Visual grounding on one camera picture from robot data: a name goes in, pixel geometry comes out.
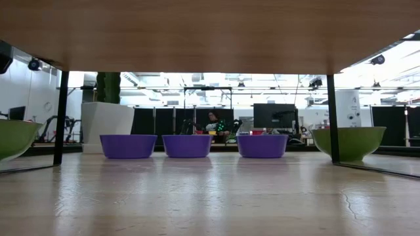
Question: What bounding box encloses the small black monitor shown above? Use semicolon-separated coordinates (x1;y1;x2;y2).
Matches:
8;106;26;121

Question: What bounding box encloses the white angular planter pot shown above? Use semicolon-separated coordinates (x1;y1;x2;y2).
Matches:
81;102;135;154

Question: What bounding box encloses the small wooden shelf rack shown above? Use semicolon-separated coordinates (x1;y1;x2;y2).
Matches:
0;0;420;180

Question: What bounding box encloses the purple plastic mini bowl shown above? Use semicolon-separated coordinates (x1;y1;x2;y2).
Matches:
161;134;213;159
236;134;289;159
99;134;158;160

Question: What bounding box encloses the black partition wall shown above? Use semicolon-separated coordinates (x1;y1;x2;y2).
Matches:
131;108;236;152
371;105;420;148

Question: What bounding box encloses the white cylindrical column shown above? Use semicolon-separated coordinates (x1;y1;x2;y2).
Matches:
334;90;362;128

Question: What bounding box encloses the green cactus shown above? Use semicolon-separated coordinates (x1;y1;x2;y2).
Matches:
96;71;121;104

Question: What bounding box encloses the green bowl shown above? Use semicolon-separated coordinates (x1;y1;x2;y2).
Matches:
0;119;44;162
310;126;387;161

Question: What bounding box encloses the person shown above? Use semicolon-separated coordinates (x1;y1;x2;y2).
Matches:
203;110;230;144

